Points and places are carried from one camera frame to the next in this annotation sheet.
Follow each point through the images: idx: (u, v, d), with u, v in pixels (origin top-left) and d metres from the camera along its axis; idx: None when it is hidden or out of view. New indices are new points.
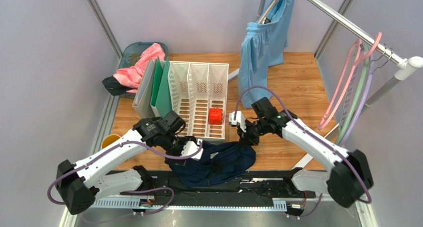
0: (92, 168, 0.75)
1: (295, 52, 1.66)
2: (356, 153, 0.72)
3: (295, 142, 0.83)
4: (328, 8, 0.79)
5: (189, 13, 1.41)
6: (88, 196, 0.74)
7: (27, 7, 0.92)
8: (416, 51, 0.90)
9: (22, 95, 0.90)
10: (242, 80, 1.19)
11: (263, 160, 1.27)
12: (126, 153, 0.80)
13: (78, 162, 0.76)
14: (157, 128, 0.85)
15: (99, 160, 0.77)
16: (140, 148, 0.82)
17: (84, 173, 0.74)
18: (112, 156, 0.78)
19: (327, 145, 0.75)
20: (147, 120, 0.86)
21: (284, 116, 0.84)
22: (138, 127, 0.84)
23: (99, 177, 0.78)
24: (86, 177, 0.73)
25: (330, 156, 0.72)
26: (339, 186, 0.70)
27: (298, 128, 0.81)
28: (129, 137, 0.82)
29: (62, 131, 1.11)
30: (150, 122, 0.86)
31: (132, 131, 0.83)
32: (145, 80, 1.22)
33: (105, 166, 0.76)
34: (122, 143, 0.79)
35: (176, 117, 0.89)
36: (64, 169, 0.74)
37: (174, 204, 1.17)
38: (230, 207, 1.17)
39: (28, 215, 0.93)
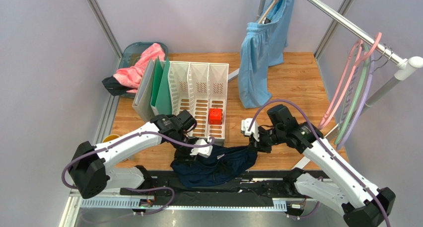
0: (112, 152, 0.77)
1: (295, 52, 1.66)
2: (387, 192, 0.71)
3: (318, 165, 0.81)
4: (328, 8, 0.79)
5: (189, 13, 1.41)
6: (102, 179, 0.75)
7: (27, 7, 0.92)
8: (416, 51, 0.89)
9: (21, 94, 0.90)
10: (242, 81, 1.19)
11: (264, 160, 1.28)
12: (143, 143, 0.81)
13: (99, 144, 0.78)
14: (173, 124, 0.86)
15: (118, 145, 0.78)
16: (155, 139, 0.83)
17: (104, 156, 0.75)
18: (131, 143, 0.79)
19: (357, 179, 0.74)
20: (163, 115, 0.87)
21: (309, 133, 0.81)
22: (155, 121, 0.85)
23: (116, 162, 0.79)
24: (105, 159, 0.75)
25: (361, 193, 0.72)
26: (361, 219, 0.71)
27: (325, 153, 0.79)
28: (147, 128, 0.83)
29: (62, 131, 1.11)
30: (166, 118, 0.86)
31: (150, 124, 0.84)
32: (145, 80, 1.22)
33: (123, 152, 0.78)
34: (141, 133, 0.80)
35: (189, 116, 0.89)
36: (85, 150, 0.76)
37: (174, 204, 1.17)
38: (231, 207, 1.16)
39: (27, 215, 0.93)
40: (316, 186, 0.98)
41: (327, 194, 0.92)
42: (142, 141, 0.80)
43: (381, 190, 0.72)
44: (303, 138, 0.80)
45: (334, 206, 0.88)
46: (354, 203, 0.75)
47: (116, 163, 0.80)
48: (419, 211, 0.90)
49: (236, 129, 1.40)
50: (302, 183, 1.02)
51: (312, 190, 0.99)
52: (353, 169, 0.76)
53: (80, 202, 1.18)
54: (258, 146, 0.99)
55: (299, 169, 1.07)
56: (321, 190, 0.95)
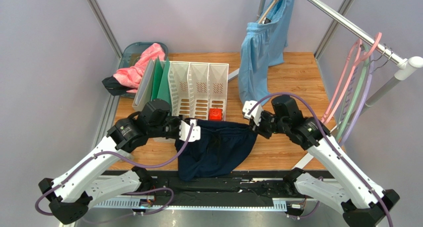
0: (69, 186, 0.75)
1: (295, 52, 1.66)
2: (392, 194, 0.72)
3: (322, 163, 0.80)
4: (328, 8, 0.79)
5: (189, 13, 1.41)
6: (71, 210, 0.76)
7: (27, 7, 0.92)
8: (416, 51, 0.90)
9: (22, 94, 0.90)
10: (242, 80, 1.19)
11: (263, 160, 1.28)
12: (102, 165, 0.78)
13: (55, 180, 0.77)
14: (133, 131, 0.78)
15: (74, 177, 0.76)
16: (114, 158, 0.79)
17: (61, 191, 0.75)
18: (87, 170, 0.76)
19: (363, 181, 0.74)
20: (121, 122, 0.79)
21: (315, 129, 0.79)
22: (113, 132, 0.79)
23: (82, 190, 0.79)
24: (62, 196, 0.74)
25: (366, 195, 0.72)
26: (365, 221, 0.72)
27: (332, 152, 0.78)
28: (103, 146, 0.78)
29: (62, 131, 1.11)
30: (125, 125, 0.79)
31: (107, 139, 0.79)
32: (145, 80, 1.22)
33: (82, 181, 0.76)
34: (95, 156, 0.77)
35: (154, 112, 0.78)
36: (43, 189, 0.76)
37: (175, 204, 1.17)
38: (231, 207, 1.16)
39: (27, 215, 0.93)
40: (315, 185, 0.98)
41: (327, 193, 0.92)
42: (98, 164, 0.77)
43: (386, 193, 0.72)
44: (308, 134, 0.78)
45: (333, 204, 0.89)
46: (356, 203, 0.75)
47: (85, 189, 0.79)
48: (419, 211, 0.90)
49: None
50: (302, 183, 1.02)
51: (311, 189, 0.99)
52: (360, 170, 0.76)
53: None
54: (259, 130, 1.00)
55: (299, 169, 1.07)
56: (321, 190, 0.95)
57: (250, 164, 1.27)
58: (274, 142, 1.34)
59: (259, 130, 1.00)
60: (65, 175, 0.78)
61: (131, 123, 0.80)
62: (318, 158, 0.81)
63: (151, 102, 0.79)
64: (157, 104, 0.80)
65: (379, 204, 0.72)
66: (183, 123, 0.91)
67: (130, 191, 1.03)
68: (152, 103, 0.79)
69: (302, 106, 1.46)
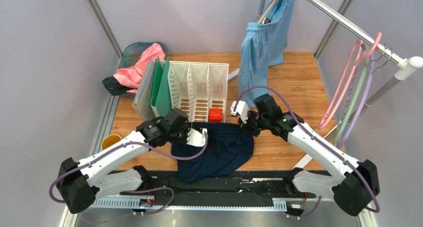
0: (96, 167, 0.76)
1: (295, 52, 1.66)
2: (366, 163, 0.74)
3: (300, 147, 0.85)
4: (328, 8, 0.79)
5: (189, 13, 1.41)
6: (92, 192, 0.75)
7: (27, 8, 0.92)
8: (416, 51, 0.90)
9: (22, 95, 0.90)
10: (242, 80, 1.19)
11: (264, 160, 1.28)
12: (129, 154, 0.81)
13: (83, 160, 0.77)
14: (160, 131, 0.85)
15: (102, 159, 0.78)
16: (141, 150, 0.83)
17: (87, 172, 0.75)
18: (116, 155, 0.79)
19: (336, 154, 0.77)
20: (150, 122, 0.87)
21: (290, 119, 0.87)
22: (141, 129, 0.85)
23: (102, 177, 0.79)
24: (89, 175, 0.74)
25: (341, 166, 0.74)
26: (349, 195, 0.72)
27: (306, 134, 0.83)
28: (132, 137, 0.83)
29: (62, 131, 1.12)
30: (153, 125, 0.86)
31: (135, 133, 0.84)
32: (145, 80, 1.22)
33: (109, 164, 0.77)
34: (126, 144, 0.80)
35: (176, 117, 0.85)
36: (68, 167, 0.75)
37: (175, 204, 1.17)
38: (231, 207, 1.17)
39: (27, 215, 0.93)
40: (310, 178, 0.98)
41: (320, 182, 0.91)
42: (127, 152, 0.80)
43: (360, 163, 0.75)
44: (286, 126, 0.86)
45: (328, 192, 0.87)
46: (338, 180, 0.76)
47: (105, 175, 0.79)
48: (418, 211, 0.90)
49: None
50: (298, 178, 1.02)
51: (308, 183, 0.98)
52: (334, 146, 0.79)
53: None
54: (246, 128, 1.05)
55: (298, 169, 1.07)
56: (316, 180, 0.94)
57: (250, 164, 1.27)
58: (275, 142, 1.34)
59: (247, 128, 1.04)
60: (92, 157, 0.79)
61: (157, 124, 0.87)
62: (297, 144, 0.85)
63: (174, 109, 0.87)
64: (178, 111, 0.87)
65: (355, 175, 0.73)
66: (192, 130, 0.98)
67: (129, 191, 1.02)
68: (175, 110, 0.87)
69: (285, 108, 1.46)
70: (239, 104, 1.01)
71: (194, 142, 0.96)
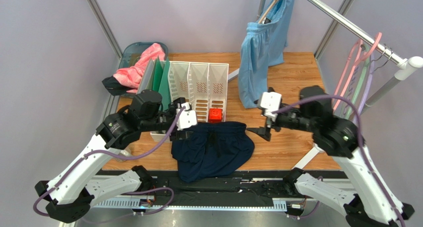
0: (63, 189, 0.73)
1: (295, 52, 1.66)
2: (410, 212, 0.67)
3: (345, 168, 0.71)
4: (328, 8, 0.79)
5: (189, 13, 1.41)
6: (69, 211, 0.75)
7: (27, 8, 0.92)
8: (417, 51, 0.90)
9: (22, 95, 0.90)
10: (242, 80, 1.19)
11: (264, 160, 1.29)
12: (93, 164, 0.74)
13: (50, 183, 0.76)
14: (123, 126, 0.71)
15: (67, 179, 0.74)
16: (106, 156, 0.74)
17: (57, 194, 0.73)
18: (79, 171, 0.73)
19: (388, 197, 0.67)
20: (110, 118, 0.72)
21: (349, 134, 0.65)
22: (103, 128, 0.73)
23: (78, 191, 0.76)
24: (57, 199, 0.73)
25: (388, 212, 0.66)
26: None
27: (363, 164, 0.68)
28: (93, 145, 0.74)
29: (62, 131, 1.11)
30: (114, 120, 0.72)
31: (97, 137, 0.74)
32: (145, 80, 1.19)
33: (74, 183, 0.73)
34: (85, 156, 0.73)
35: (142, 105, 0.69)
36: (39, 192, 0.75)
37: (174, 204, 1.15)
38: (231, 207, 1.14)
39: (28, 215, 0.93)
40: (317, 186, 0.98)
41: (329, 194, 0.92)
42: (90, 164, 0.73)
43: (405, 209, 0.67)
44: (343, 140, 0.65)
45: (334, 206, 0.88)
46: (370, 214, 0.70)
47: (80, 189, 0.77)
48: (419, 211, 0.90)
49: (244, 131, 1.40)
50: (303, 183, 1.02)
51: (310, 189, 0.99)
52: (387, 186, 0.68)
53: None
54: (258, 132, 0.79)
55: (299, 170, 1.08)
56: (322, 191, 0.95)
57: (250, 164, 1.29)
58: (275, 142, 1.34)
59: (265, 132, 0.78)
60: (59, 177, 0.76)
61: (122, 118, 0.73)
62: (344, 168, 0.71)
63: (139, 94, 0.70)
64: (146, 95, 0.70)
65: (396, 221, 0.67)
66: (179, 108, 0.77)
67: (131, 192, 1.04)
68: (141, 95, 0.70)
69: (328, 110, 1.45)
70: (268, 101, 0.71)
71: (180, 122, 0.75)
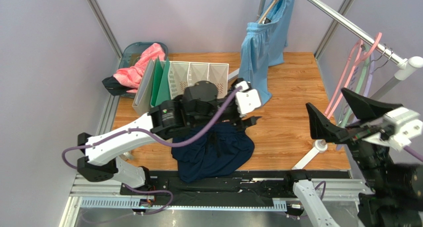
0: (97, 150, 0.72)
1: (295, 52, 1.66)
2: None
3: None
4: (328, 8, 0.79)
5: (189, 13, 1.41)
6: (94, 172, 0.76)
7: (27, 8, 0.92)
8: (417, 52, 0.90)
9: (22, 95, 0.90)
10: (242, 80, 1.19)
11: (264, 160, 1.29)
12: (133, 141, 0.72)
13: (91, 139, 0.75)
14: (175, 119, 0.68)
15: (105, 143, 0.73)
16: (148, 138, 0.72)
17: (90, 153, 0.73)
18: (118, 140, 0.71)
19: None
20: (166, 104, 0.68)
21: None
22: (155, 112, 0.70)
23: (107, 157, 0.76)
24: (90, 158, 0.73)
25: None
26: None
27: None
28: (140, 123, 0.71)
29: (62, 131, 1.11)
30: (169, 109, 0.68)
31: (146, 116, 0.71)
32: (145, 81, 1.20)
33: (110, 150, 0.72)
34: (130, 130, 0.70)
35: (192, 101, 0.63)
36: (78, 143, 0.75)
37: (176, 204, 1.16)
38: (231, 207, 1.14)
39: (28, 215, 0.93)
40: (309, 197, 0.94)
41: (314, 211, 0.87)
42: (131, 140, 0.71)
43: None
44: None
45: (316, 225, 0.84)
46: None
47: (112, 155, 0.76)
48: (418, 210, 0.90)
49: (248, 132, 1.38)
50: (301, 189, 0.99)
51: (302, 195, 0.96)
52: None
53: (80, 202, 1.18)
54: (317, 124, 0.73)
55: (307, 176, 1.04)
56: (310, 205, 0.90)
57: (250, 165, 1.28)
58: (275, 142, 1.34)
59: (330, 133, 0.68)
60: (100, 137, 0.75)
61: (176, 108, 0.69)
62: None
63: (193, 86, 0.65)
64: (201, 88, 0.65)
65: None
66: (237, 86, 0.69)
67: (130, 189, 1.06)
68: (197, 88, 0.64)
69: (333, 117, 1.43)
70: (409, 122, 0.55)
71: (240, 106, 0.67)
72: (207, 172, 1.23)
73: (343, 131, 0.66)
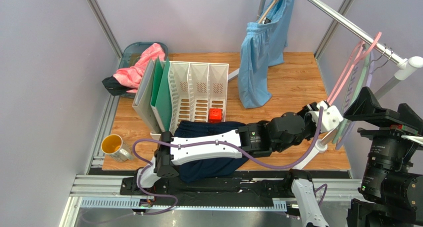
0: (182, 152, 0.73)
1: (295, 52, 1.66)
2: None
3: (315, 220, 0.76)
4: (328, 8, 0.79)
5: (189, 13, 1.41)
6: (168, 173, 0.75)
7: (27, 8, 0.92)
8: (416, 52, 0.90)
9: (21, 94, 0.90)
10: (242, 80, 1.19)
11: (264, 160, 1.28)
12: (218, 153, 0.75)
13: (176, 138, 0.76)
14: (260, 143, 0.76)
15: (192, 147, 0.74)
16: (232, 154, 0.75)
17: (175, 153, 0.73)
18: (206, 148, 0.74)
19: None
20: (253, 128, 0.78)
21: None
22: (243, 132, 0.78)
23: (186, 161, 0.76)
24: (175, 157, 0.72)
25: None
26: None
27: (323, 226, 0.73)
28: (228, 138, 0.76)
29: (62, 131, 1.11)
30: (256, 132, 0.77)
31: (235, 134, 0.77)
32: (145, 80, 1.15)
33: (195, 155, 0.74)
34: (218, 142, 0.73)
35: (280, 131, 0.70)
36: (164, 139, 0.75)
37: (183, 204, 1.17)
38: (231, 207, 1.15)
39: (28, 215, 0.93)
40: (304, 195, 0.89)
41: (307, 209, 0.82)
42: (216, 151, 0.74)
43: None
44: None
45: (304, 220, 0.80)
46: None
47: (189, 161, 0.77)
48: None
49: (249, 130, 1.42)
50: (298, 186, 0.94)
51: (298, 192, 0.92)
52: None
53: (80, 202, 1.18)
54: (362, 107, 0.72)
55: (309, 178, 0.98)
56: (301, 202, 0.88)
57: (250, 165, 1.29)
58: None
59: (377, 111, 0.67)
60: (184, 140, 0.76)
61: (261, 131, 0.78)
62: (314, 220, 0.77)
63: (279, 118, 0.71)
64: (287, 119, 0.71)
65: None
66: (314, 113, 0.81)
67: (140, 189, 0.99)
68: (285, 118, 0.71)
69: None
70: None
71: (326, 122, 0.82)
72: (211, 171, 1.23)
73: (393, 112, 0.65)
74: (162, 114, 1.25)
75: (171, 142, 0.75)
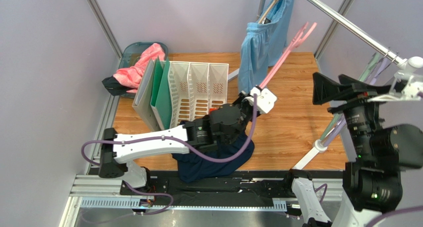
0: (127, 148, 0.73)
1: (295, 52, 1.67)
2: None
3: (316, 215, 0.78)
4: (328, 8, 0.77)
5: (189, 13, 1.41)
6: (108, 170, 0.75)
7: (27, 9, 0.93)
8: (416, 52, 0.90)
9: (22, 95, 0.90)
10: (242, 80, 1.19)
11: (263, 160, 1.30)
12: (164, 148, 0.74)
13: (120, 135, 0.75)
14: (206, 137, 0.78)
15: (136, 143, 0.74)
16: (179, 148, 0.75)
17: (118, 150, 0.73)
18: (151, 144, 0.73)
19: None
20: (200, 122, 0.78)
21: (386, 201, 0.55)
22: (189, 127, 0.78)
23: (131, 159, 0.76)
24: (118, 154, 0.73)
25: None
26: None
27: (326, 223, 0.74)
28: (175, 133, 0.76)
29: (62, 130, 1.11)
30: (203, 127, 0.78)
31: (182, 129, 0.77)
32: (145, 80, 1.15)
33: (141, 151, 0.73)
34: (164, 137, 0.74)
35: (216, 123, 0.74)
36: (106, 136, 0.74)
37: (179, 204, 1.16)
38: (232, 207, 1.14)
39: (28, 215, 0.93)
40: (306, 192, 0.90)
41: (309, 205, 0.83)
42: (162, 147, 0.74)
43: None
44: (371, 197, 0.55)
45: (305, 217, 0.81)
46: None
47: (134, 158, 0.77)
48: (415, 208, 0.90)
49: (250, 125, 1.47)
50: (299, 185, 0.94)
51: (298, 191, 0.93)
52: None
53: (80, 202, 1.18)
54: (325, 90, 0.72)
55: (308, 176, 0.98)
56: (302, 198, 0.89)
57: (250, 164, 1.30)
58: (274, 142, 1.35)
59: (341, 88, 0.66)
60: (129, 136, 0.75)
61: (207, 126, 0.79)
62: (315, 214, 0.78)
63: (216, 112, 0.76)
64: (221, 113, 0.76)
65: None
66: (249, 99, 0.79)
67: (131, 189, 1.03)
68: (220, 112, 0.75)
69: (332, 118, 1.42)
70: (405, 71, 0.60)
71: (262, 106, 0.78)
72: (215, 168, 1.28)
73: (358, 84, 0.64)
74: (162, 114, 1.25)
75: (114, 139, 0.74)
